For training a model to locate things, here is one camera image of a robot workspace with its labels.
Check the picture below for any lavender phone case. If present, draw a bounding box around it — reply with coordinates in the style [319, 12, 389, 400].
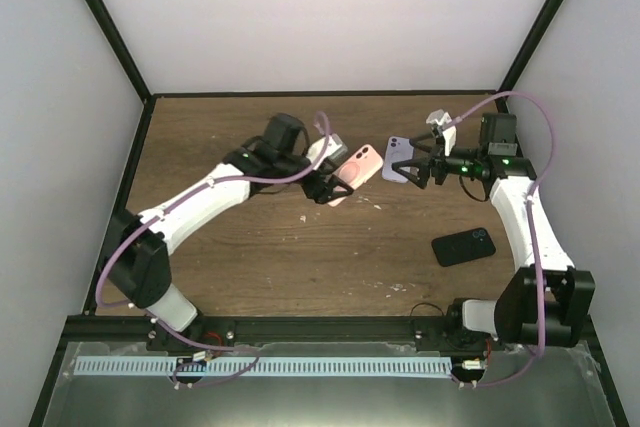
[381, 136, 414, 184]

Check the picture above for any pink phone case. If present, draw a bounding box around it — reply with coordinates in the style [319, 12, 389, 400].
[343, 144, 384, 190]

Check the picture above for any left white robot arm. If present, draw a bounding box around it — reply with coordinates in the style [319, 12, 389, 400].
[95, 112, 353, 351]

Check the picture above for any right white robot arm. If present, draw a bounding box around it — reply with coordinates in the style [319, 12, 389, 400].
[392, 110, 595, 350]

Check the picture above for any black phone case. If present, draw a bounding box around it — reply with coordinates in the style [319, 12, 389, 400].
[431, 227, 496, 267]

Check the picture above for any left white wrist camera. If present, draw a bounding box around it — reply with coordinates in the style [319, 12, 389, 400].
[306, 133, 348, 169]

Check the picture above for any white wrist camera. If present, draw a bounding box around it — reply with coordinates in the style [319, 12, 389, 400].
[306, 133, 348, 169]
[426, 109, 457, 156]

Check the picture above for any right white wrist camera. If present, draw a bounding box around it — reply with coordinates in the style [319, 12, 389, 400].
[426, 109, 457, 156]

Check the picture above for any black front mounting rail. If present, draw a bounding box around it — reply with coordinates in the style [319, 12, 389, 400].
[64, 314, 591, 348]

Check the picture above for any light blue slotted cable duct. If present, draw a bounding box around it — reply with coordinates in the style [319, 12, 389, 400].
[73, 356, 452, 378]

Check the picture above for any black enclosure frame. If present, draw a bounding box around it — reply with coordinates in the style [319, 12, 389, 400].
[30, 0, 628, 426]

